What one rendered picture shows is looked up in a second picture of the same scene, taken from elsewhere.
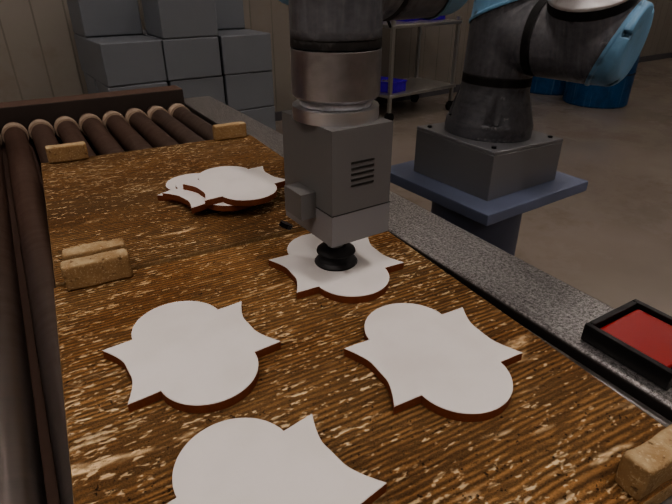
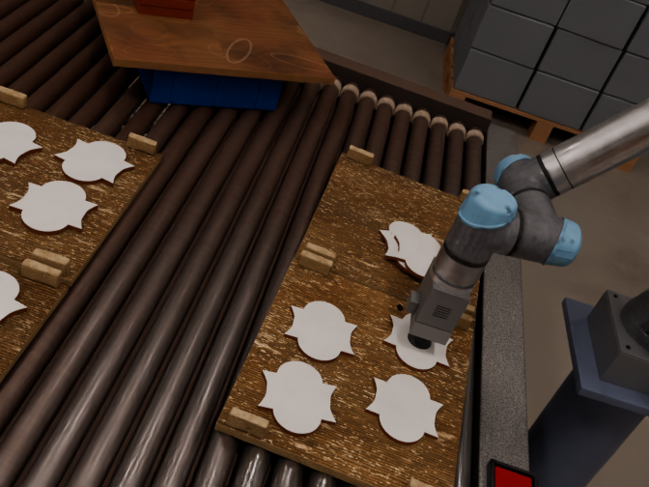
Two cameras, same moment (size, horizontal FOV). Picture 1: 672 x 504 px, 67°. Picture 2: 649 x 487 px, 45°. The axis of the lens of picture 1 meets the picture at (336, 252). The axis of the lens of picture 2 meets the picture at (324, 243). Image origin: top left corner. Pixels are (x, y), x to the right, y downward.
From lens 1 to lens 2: 0.88 m
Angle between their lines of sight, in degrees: 26
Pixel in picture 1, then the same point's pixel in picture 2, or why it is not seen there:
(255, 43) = not seen: outside the picture
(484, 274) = (493, 407)
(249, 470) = (301, 384)
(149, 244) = (349, 262)
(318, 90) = (439, 267)
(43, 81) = not seen: outside the picture
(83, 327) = (292, 288)
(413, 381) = (382, 408)
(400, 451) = (352, 421)
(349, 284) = (409, 355)
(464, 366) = (408, 420)
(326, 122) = (436, 281)
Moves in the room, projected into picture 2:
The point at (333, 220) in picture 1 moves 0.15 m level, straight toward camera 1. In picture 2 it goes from (415, 323) to (358, 361)
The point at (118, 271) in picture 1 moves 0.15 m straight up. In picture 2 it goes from (323, 270) to (348, 205)
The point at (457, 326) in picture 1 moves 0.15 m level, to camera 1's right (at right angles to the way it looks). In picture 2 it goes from (428, 408) to (505, 475)
